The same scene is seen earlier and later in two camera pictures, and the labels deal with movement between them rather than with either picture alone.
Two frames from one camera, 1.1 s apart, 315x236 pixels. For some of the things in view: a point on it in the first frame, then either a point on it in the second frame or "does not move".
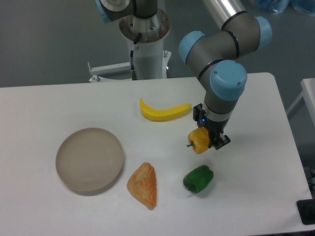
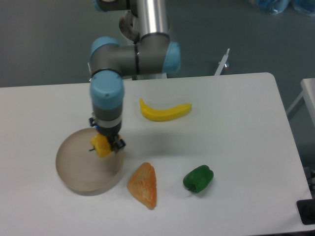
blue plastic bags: x=279 y=7 does not move
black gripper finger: x=211 y=136 -> x=111 y=142
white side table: x=308 y=93 does not move
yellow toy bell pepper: x=199 y=138 -> x=101 y=145
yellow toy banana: x=163 y=114 does not move
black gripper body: x=215 y=129 -> x=110 y=132
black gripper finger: x=219 y=142 -> x=117 y=145
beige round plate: x=89 y=161 does not move
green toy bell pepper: x=198 y=179 does not move
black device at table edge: x=306 y=209 does not move
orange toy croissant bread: x=142 y=184 does not move
